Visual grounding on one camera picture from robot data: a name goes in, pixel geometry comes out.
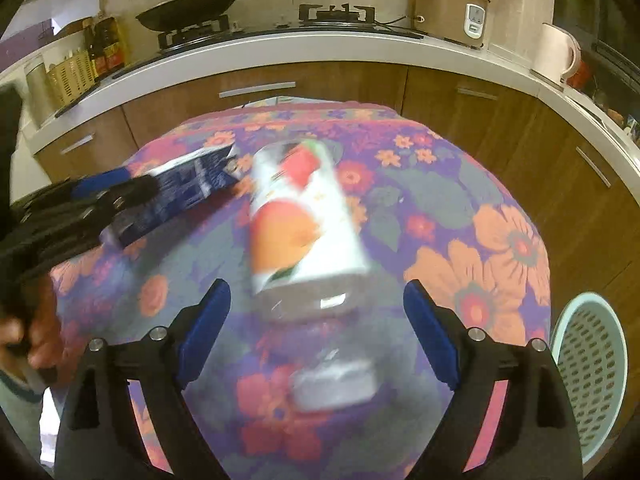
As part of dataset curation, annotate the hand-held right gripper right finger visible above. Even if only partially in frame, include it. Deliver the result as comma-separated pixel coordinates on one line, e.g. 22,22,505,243
402,279,584,480

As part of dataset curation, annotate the pale storage canister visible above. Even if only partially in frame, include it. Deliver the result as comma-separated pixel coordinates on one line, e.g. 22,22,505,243
22,55,54,129

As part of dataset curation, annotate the beige rice cooker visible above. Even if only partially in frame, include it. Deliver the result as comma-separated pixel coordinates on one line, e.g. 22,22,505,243
412,0,491,50

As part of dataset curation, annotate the person's left forearm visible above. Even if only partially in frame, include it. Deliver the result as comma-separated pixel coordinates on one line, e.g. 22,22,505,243
0,366,47,467

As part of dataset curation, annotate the pale pink electric kettle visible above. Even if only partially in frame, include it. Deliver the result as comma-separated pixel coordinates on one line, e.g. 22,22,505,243
531,22,584,86

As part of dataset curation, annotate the black gas stove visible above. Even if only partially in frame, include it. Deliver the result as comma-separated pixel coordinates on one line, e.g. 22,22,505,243
112,4,426,80

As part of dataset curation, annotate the black power cable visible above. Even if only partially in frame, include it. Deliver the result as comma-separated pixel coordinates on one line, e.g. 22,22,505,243
375,14,419,29

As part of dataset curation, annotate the yellow woven utensil basket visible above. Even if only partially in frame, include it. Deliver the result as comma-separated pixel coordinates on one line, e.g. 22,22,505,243
46,50,96,109

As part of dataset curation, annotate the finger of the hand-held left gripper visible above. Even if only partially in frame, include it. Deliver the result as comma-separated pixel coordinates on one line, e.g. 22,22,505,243
87,174,160,227
70,167,136,202

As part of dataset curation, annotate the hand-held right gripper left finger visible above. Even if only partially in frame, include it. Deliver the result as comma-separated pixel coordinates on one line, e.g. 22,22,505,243
54,278,232,480

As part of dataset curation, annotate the black frying pan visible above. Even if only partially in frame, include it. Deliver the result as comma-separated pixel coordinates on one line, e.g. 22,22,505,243
136,0,310,31

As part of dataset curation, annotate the flat black phone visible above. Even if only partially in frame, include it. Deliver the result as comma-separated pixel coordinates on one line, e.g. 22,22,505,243
54,82,101,120

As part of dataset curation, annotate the blue and white carton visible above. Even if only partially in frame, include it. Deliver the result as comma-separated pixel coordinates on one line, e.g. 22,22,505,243
100,144,241,250

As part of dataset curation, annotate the plastic bottle with fruit label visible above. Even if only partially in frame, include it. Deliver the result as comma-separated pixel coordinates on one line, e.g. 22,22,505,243
248,139,379,412

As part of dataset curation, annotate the floral tablecloth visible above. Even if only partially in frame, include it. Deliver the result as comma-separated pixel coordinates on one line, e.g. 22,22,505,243
50,100,551,480

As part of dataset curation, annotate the teal perforated basket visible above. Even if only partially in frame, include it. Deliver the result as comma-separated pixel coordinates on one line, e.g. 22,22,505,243
550,291,629,465

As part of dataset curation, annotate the wooden kitchen counter cabinet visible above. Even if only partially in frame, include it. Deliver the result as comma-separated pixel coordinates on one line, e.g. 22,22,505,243
27,27,640,371

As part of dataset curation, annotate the person's left hand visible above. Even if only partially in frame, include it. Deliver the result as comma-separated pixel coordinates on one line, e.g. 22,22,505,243
0,279,64,387

